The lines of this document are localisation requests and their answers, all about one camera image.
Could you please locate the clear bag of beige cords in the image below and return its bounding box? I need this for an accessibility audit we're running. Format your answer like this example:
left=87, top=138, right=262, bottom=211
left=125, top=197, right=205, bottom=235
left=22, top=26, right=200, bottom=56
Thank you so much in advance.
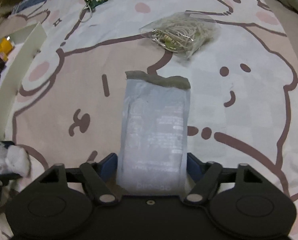
left=139, top=11, right=218, bottom=59

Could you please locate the cartoon print bed sheet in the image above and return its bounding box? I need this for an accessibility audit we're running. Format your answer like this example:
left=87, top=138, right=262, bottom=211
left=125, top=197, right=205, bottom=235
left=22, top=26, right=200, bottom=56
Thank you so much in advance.
left=0, top=0, right=298, bottom=239

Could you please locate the grey foil pouch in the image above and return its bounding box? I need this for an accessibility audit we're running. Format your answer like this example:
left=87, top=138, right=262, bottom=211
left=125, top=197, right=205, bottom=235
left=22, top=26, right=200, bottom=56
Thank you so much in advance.
left=116, top=70, right=191, bottom=196

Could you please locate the green hair clip with cord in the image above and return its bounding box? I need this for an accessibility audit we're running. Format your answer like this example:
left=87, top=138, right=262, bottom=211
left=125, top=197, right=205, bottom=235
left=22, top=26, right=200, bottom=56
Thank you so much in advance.
left=78, top=0, right=109, bottom=23

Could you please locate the white shallow cardboard tray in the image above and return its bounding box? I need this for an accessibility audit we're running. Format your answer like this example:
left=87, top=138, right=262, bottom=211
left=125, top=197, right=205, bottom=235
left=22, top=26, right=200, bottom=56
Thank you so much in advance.
left=0, top=23, right=47, bottom=140

